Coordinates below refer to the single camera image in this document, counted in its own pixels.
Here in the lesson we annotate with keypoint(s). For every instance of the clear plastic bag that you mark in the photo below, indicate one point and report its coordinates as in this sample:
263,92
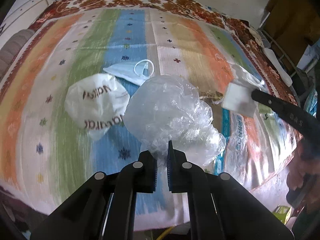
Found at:
168,108

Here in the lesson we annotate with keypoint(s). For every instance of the colourful striped bed cover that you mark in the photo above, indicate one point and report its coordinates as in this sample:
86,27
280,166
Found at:
46,157

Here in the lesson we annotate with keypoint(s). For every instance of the white printed paper bag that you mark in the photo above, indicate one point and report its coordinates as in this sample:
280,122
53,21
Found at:
96,103

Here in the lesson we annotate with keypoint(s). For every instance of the small crumpled clear wrapper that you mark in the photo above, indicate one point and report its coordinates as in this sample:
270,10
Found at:
211,98

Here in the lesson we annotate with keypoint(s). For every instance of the grey striped bolster pillow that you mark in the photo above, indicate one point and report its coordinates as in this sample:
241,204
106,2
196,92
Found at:
12,47

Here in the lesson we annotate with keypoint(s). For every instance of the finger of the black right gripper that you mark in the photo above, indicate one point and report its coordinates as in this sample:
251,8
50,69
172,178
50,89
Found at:
286,111

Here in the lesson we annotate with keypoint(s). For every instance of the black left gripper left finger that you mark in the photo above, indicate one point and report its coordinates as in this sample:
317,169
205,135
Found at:
147,174

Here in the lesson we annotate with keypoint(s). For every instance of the blue surgical face mask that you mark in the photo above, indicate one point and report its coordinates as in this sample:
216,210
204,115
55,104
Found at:
134,72

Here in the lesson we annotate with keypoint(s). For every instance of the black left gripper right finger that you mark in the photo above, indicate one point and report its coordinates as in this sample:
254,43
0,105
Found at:
177,181

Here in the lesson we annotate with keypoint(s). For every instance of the person's right hand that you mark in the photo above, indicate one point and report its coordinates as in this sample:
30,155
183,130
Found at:
298,168

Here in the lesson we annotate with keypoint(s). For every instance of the blue white mask package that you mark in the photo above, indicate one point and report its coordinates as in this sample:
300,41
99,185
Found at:
243,155

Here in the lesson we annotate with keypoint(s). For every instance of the red floral blanket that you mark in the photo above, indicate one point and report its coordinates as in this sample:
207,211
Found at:
245,35

